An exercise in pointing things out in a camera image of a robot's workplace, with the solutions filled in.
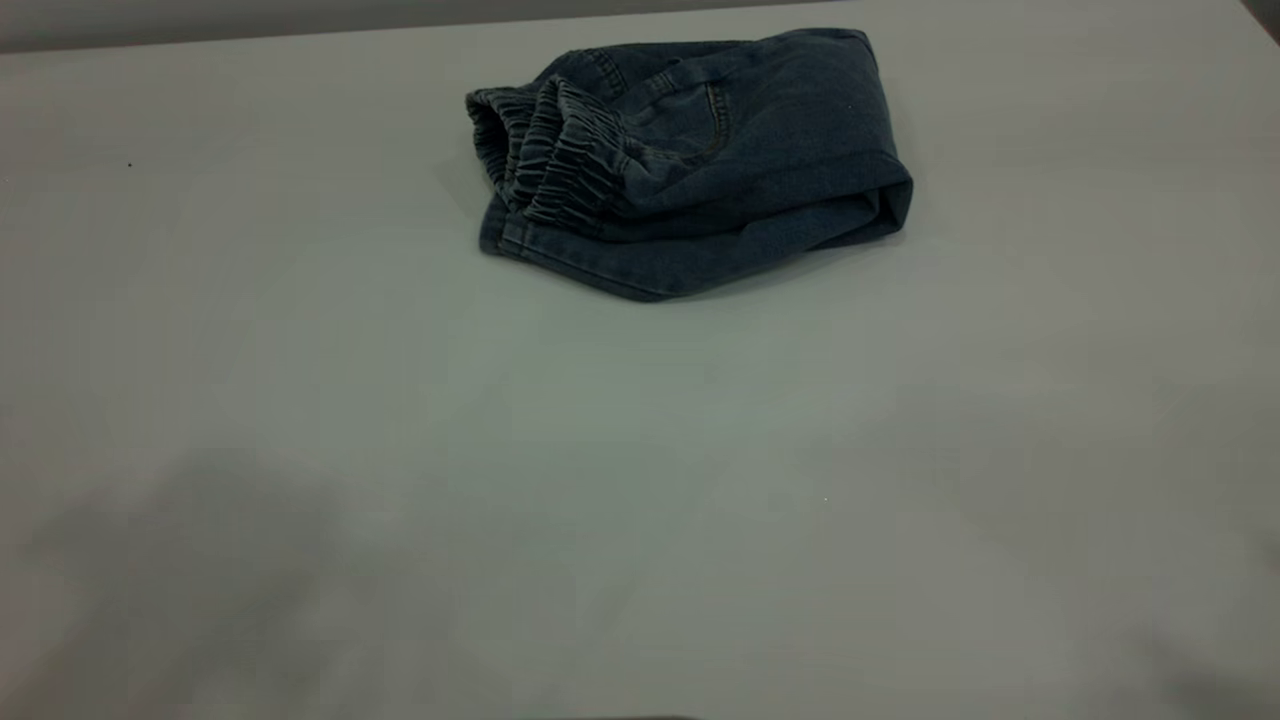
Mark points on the blue denim pants with print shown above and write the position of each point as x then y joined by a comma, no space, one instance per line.
760,160

